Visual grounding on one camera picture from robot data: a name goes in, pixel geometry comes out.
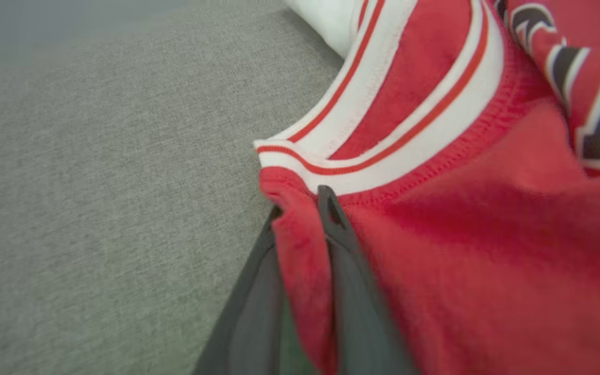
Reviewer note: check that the grey fabric sofa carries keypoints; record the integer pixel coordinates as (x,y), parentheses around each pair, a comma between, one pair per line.
(97,208)

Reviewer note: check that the red jersey with black numbers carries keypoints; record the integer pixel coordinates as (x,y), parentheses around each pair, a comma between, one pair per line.
(477,250)

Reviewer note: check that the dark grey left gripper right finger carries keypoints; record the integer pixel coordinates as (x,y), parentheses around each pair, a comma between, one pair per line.
(357,312)

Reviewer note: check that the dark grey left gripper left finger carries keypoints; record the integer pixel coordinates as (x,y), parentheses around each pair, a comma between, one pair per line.
(253,323)

